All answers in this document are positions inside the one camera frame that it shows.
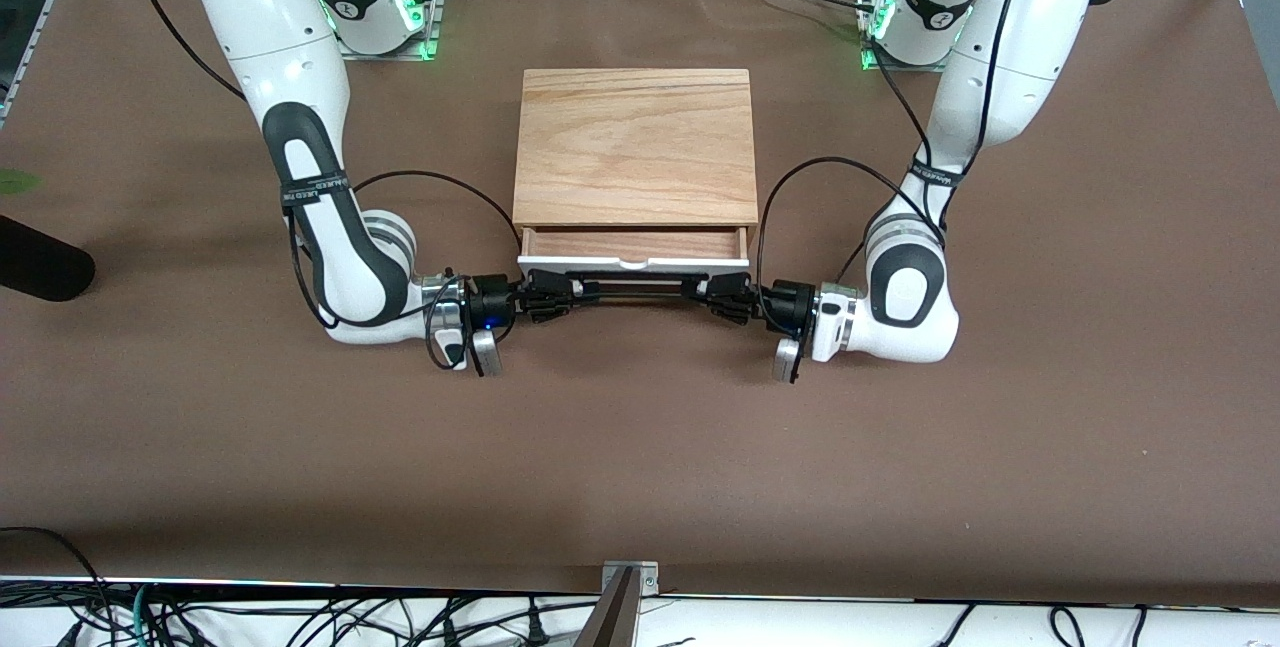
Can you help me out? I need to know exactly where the white-fronted drawer with handle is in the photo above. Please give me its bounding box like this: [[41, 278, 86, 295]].
[[516, 223, 752, 280]]

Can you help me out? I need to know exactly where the black metal drawer handle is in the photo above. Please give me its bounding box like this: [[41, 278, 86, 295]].
[[568, 271, 703, 307]]

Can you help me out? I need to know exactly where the wooden drawer cabinet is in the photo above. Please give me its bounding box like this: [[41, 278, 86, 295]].
[[513, 68, 759, 232]]

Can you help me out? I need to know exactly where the black cylindrical object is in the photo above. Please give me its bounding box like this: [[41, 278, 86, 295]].
[[0, 215, 97, 303]]

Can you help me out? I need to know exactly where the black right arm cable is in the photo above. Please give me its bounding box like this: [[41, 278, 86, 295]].
[[135, 0, 523, 370]]

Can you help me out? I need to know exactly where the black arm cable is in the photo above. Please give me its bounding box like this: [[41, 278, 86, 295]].
[[755, 0, 1051, 338], [135, 0, 523, 370]]

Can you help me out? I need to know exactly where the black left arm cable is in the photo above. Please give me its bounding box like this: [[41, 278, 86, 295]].
[[755, 0, 1051, 338]]

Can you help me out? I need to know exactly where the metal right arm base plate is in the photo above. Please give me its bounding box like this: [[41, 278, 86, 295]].
[[340, 0, 442, 60]]

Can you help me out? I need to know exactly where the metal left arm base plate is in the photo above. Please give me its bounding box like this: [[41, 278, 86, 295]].
[[858, 0, 951, 74]]

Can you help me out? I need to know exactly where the grey metal pole bracket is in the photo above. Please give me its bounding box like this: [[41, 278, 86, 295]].
[[601, 559, 661, 596]]

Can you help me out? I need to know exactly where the camera mounting pole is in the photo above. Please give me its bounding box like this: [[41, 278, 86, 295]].
[[573, 567, 641, 647]]

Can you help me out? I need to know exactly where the white sheet under cables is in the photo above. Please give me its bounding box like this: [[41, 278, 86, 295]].
[[0, 577, 1280, 647]]

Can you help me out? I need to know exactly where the black cable tangle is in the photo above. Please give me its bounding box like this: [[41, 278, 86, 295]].
[[55, 587, 601, 647]]

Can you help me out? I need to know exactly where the teal cable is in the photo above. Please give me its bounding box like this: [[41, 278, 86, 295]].
[[130, 582, 157, 647]]

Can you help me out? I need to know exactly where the black looping cable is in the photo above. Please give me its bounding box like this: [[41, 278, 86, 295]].
[[0, 525, 107, 618]]

